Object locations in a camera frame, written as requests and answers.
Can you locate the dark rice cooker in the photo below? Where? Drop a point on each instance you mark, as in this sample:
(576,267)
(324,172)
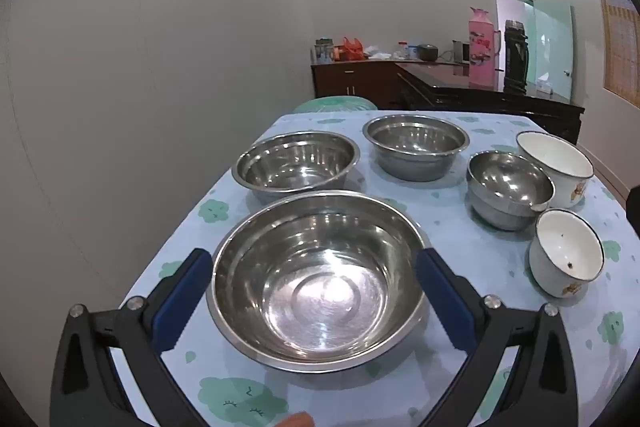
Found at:
(428,52)

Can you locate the small white enamel bowl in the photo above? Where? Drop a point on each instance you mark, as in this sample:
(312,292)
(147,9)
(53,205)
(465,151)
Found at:
(565,247)

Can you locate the blue green-patterned tablecloth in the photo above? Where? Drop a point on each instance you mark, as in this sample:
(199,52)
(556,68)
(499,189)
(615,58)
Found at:
(450,217)

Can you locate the small grey appliance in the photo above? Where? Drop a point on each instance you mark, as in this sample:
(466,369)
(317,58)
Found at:
(460,53)

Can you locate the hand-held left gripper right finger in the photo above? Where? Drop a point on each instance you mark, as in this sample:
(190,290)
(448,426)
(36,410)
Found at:
(445,302)

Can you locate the large white enamel bowl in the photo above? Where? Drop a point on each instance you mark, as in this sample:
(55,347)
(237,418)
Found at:
(555,162)

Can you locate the white tissue box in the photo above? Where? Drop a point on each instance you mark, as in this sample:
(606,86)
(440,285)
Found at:
(545,86)

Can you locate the person's left hand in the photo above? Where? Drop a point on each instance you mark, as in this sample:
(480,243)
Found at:
(296,420)

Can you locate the large steel bowl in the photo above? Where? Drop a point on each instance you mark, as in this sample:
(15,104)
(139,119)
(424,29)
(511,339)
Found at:
(320,287)

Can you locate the green canister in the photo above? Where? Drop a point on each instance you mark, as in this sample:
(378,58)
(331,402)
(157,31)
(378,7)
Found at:
(324,52)

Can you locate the dark glossy counter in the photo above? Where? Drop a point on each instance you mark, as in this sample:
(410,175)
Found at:
(450,97)

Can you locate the white jar red lid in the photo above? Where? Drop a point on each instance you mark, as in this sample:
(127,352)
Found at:
(402,50)

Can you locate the small deep steel bowl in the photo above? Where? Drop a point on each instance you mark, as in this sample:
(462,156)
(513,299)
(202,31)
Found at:
(510,187)

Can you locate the pink thermos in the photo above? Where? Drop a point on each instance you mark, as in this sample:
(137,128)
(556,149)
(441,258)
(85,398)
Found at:
(481,57)

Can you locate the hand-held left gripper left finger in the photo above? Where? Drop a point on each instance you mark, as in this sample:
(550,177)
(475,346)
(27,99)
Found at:
(182,297)

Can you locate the green round stool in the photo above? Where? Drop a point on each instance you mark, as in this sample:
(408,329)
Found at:
(335,104)

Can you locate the red plastic bag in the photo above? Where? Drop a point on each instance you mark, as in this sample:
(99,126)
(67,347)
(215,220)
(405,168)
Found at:
(350,51)

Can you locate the medium steel bowl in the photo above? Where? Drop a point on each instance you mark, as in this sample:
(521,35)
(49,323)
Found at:
(415,142)
(295,167)

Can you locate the black thermos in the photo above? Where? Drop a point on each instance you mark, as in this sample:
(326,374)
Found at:
(515,62)

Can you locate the frosted glass door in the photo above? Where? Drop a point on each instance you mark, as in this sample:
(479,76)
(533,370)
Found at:
(550,37)

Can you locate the window wall poster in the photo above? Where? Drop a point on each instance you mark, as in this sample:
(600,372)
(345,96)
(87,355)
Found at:
(622,42)

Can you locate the brown wooden cabinet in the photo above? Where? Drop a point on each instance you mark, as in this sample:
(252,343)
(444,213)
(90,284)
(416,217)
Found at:
(350,82)

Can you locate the white plastic bag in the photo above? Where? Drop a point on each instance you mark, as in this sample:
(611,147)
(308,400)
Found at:
(380,53)

